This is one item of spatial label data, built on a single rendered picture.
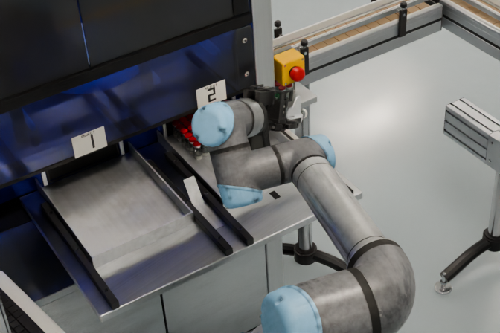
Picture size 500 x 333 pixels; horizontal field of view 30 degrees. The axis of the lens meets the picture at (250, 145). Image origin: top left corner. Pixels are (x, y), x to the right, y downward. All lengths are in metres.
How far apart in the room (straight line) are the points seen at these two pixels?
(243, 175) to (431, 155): 2.23
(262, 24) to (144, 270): 0.70
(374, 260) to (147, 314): 1.39
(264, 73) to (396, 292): 1.17
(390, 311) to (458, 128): 1.84
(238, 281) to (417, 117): 1.49
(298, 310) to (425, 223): 2.20
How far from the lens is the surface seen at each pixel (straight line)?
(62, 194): 2.36
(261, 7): 2.35
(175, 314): 2.78
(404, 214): 3.55
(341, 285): 1.37
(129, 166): 2.40
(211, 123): 1.64
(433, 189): 3.67
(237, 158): 1.66
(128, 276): 2.11
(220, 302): 2.85
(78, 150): 2.27
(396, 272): 1.41
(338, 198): 1.56
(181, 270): 2.10
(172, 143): 2.46
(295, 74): 2.47
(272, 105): 1.82
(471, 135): 3.12
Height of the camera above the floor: 2.35
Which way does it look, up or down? 37 degrees down
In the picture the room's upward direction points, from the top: 4 degrees counter-clockwise
